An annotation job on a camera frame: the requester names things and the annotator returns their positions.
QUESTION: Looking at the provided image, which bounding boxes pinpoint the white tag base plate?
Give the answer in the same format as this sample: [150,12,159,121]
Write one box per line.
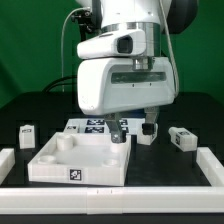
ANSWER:
[65,118,145,135]

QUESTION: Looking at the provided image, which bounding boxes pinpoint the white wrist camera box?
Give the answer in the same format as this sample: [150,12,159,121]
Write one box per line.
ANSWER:
[77,29,146,59]

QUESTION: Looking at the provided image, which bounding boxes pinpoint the black camera on stand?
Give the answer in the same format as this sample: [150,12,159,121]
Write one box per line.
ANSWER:
[71,7,96,42]

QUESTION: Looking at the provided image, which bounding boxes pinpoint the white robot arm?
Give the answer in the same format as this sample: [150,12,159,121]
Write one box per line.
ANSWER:
[77,0,199,143]

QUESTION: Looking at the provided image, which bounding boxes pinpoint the black cable bundle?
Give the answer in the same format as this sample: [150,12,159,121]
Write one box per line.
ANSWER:
[41,75,79,93]

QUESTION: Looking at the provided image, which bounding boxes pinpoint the white U-shaped fence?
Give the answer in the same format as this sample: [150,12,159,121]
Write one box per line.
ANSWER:
[0,147,224,214]

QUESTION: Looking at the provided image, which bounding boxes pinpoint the white square table top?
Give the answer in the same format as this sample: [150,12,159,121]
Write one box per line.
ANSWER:
[28,132,131,186]

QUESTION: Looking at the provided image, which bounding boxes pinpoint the grey cable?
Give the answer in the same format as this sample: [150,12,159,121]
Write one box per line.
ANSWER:
[60,7,90,93]

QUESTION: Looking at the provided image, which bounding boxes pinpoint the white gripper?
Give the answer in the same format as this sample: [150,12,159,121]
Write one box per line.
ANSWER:
[77,57,175,144]

